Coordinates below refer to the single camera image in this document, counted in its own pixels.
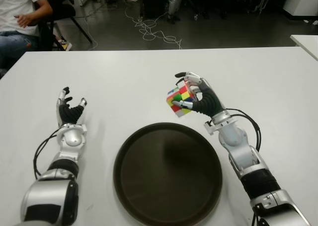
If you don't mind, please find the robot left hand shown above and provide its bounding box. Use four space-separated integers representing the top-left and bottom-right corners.
56 86 88 127

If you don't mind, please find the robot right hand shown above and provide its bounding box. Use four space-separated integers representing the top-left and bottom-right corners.
171 71 228 119

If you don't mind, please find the multicoloured Rubik's cube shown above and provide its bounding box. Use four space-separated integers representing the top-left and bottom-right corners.
165 84 195 119

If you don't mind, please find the dark brown round plate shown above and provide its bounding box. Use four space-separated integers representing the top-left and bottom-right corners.
113 122 223 226

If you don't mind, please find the yellow black shoe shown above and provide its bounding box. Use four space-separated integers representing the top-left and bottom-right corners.
55 37 73 52

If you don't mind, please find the black office chair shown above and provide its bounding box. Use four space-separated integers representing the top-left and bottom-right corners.
32 0 93 52

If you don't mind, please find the white side table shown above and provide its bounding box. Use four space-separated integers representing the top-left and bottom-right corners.
290 34 318 62

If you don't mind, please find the black cabinet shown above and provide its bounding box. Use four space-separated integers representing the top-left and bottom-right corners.
140 0 170 19

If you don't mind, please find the seated person white shirt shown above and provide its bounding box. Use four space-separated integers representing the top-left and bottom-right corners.
0 0 54 71

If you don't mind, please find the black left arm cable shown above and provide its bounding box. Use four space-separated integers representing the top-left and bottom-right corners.
33 130 62 181

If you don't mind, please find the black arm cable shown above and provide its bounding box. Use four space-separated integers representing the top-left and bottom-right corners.
33 130 62 181
225 108 262 152

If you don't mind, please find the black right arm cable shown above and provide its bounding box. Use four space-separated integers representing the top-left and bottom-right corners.
225 108 262 152

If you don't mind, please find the tangled white floor cable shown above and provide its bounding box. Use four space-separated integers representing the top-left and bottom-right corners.
125 4 183 51

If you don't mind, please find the white pedestal block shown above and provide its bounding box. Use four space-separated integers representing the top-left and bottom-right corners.
283 0 318 20

